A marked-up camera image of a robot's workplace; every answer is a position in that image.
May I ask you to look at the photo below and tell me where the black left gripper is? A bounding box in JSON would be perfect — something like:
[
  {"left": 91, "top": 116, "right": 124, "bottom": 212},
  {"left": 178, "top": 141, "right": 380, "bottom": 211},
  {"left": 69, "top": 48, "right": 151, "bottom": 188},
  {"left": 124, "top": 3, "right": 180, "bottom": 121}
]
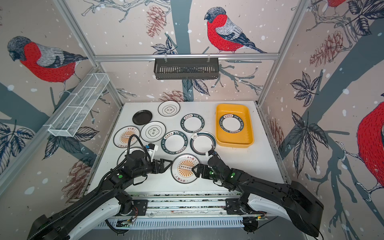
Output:
[{"left": 133, "top": 158, "right": 174, "bottom": 179}]

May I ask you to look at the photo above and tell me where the orange sunburst plate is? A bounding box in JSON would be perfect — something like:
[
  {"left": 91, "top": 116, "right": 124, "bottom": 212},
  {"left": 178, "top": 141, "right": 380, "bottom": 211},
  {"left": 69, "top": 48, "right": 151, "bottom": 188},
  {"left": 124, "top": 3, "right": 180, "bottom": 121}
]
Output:
[
  {"left": 171, "top": 154, "right": 200, "bottom": 184},
  {"left": 117, "top": 147, "right": 145, "bottom": 166},
  {"left": 113, "top": 126, "right": 140, "bottom": 148}
]

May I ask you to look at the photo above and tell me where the striped green rim plate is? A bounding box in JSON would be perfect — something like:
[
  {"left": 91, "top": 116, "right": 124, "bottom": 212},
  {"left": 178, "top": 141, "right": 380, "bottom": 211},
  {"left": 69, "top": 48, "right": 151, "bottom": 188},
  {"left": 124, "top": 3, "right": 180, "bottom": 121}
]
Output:
[{"left": 190, "top": 132, "right": 217, "bottom": 156}]

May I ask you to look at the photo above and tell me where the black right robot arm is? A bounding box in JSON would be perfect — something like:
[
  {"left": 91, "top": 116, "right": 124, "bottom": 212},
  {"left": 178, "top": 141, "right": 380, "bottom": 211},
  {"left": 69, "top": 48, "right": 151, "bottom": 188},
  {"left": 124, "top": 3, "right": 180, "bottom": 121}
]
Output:
[{"left": 192, "top": 154, "right": 324, "bottom": 238}]

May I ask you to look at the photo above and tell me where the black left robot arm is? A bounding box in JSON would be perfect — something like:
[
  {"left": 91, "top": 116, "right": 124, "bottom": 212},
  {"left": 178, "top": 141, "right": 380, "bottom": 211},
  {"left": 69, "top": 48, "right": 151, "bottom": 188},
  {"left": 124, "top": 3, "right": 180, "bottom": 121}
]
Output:
[{"left": 28, "top": 151, "right": 173, "bottom": 240}]

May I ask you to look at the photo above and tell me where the yellow plastic bin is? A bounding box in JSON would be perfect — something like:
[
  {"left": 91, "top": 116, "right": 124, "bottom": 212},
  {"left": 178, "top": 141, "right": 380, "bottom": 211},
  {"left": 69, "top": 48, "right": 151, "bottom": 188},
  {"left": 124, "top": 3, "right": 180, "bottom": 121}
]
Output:
[{"left": 216, "top": 104, "right": 254, "bottom": 148}]

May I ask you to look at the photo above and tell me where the white plate grey emblem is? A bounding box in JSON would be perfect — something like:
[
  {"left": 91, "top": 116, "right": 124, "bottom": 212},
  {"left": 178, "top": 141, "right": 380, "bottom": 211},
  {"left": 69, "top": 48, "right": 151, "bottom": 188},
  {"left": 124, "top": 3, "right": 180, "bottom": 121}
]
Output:
[{"left": 141, "top": 121, "right": 166, "bottom": 143}]

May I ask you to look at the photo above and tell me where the green rim plate back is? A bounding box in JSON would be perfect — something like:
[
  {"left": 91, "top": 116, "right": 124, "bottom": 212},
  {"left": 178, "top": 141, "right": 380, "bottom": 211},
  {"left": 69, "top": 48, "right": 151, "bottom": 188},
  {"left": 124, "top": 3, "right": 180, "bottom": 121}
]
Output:
[{"left": 180, "top": 114, "right": 205, "bottom": 134}]

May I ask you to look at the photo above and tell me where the small black plate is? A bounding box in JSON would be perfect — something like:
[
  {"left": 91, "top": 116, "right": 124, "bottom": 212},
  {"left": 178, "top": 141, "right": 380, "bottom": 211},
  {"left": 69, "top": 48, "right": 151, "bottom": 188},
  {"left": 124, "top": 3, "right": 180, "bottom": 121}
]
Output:
[{"left": 132, "top": 110, "right": 153, "bottom": 126}]

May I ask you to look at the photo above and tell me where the white plate back centre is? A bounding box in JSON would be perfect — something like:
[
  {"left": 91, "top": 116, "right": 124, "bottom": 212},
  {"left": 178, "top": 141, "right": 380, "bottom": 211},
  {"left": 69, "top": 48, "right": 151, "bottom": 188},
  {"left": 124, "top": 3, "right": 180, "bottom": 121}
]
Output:
[{"left": 158, "top": 101, "right": 181, "bottom": 117}]

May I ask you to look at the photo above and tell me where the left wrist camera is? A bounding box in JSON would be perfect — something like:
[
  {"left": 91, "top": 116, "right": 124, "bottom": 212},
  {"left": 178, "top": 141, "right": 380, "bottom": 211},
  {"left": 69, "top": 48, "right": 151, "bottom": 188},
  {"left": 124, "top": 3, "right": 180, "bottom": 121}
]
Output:
[{"left": 146, "top": 143, "right": 159, "bottom": 162}]

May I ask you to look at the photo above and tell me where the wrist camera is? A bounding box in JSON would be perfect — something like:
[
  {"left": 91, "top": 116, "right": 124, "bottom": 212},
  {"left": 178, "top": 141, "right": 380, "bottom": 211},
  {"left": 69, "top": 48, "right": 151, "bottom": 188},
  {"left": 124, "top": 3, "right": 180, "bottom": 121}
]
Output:
[
  {"left": 146, "top": 143, "right": 159, "bottom": 162},
  {"left": 206, "top": 149, "right": 217, "bottom": 158}
]

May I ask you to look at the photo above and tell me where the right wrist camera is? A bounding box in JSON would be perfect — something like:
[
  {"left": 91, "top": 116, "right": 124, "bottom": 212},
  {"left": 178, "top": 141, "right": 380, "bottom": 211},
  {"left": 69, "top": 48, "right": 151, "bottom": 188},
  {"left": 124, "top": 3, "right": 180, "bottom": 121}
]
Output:
[{"left": 206, "top": 149, "right": 217, "bottom": 158}]

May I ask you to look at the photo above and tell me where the aluminium rail bed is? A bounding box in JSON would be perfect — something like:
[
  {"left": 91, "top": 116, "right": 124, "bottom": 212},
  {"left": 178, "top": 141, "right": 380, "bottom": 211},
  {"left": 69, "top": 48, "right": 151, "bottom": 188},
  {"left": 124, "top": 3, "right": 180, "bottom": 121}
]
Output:
[{"left": 61, "top": 191, "right": 313, "bottom": 220}]

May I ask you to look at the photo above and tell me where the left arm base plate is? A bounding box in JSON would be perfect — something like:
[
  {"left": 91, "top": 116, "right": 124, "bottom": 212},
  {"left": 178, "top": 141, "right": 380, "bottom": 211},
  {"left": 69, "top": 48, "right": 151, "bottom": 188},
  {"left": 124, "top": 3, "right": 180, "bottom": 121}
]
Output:
[{"left": 119, "top": 200, "right": 149, "bottom": 217}]

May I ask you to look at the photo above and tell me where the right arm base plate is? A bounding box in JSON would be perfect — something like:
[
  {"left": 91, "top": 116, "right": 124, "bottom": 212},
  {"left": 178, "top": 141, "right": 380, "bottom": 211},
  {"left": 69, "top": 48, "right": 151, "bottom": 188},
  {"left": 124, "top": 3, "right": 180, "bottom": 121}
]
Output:
[{"left": 224, "top": 199, "right": 256, "bottom": 215}]

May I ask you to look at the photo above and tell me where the black hanging wire basket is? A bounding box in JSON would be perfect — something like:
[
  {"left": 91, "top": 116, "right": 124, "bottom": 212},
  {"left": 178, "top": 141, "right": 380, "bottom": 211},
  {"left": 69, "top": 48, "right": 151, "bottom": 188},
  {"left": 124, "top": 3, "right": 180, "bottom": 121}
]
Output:
[{"left": 154, "top": 58, "right": 220, "bottom": 80}]

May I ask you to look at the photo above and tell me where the white mesh wall shelf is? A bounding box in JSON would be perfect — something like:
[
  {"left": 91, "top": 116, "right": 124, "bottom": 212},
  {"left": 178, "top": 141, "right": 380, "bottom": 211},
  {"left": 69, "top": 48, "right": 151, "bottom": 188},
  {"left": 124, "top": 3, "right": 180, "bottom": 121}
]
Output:
[{"left": 48, "top": 73, "right": 110, "bottom": 137}]

